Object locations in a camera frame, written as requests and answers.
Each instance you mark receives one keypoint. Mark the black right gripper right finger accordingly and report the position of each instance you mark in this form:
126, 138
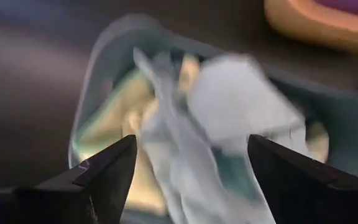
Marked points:
297, 186

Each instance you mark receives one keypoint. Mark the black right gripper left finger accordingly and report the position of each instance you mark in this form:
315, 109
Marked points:
104, 183

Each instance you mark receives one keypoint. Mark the light green towel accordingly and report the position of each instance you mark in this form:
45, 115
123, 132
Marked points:
120, 112

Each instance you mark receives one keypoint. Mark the pale blue towel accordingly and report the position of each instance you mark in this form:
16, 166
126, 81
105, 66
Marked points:
228, 93

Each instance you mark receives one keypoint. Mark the purple towel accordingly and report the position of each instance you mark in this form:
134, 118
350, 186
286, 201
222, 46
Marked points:
350, 6

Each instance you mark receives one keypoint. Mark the blue-grey plastic basket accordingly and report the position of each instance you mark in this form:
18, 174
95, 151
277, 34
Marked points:
346, 118

